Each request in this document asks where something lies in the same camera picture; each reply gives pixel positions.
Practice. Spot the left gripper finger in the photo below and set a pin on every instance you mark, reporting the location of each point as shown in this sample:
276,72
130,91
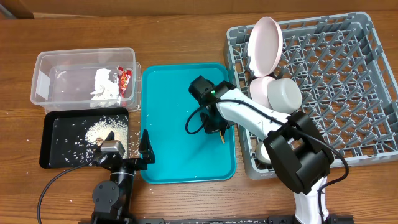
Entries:
107,146
145,149

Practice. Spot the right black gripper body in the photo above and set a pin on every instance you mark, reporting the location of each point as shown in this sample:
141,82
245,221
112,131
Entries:
214,121

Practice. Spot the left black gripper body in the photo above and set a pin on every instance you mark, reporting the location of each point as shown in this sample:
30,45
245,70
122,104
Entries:
135,164

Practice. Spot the rice and food scraps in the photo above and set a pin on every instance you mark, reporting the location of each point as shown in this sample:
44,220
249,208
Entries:
100,130

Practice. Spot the wooden chopstick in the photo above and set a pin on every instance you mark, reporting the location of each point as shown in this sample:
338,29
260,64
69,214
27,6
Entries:
222,137

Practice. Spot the white napkin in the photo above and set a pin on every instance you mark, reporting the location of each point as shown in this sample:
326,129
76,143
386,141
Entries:
106,93

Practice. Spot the white paper cup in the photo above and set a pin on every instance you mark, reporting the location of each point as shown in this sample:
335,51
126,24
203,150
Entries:
261,153

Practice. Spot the small pink plate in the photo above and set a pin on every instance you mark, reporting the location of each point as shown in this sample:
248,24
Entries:
258,90

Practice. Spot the red snack wrapper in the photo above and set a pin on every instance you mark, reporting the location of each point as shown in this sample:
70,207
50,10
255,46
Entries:
124,76

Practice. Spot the grey bowl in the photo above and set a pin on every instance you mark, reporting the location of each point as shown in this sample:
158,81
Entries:
284,95

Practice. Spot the large white plate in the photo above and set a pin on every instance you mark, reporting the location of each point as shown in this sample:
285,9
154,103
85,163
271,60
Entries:
265,47

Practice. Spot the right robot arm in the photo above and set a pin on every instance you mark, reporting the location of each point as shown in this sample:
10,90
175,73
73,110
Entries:
296,149

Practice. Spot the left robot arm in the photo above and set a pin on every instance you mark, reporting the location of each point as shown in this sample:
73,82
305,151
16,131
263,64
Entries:
112,197

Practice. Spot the black plastic tray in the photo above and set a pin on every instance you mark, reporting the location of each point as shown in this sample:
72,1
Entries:
63,139

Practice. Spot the teal plastic serving tray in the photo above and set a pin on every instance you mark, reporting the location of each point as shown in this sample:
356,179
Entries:
183,151

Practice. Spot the clear plastic bin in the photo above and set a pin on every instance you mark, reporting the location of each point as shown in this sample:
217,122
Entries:
64,79

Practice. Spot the grey plastic dish rack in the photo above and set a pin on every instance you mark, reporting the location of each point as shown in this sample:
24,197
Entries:
347,85

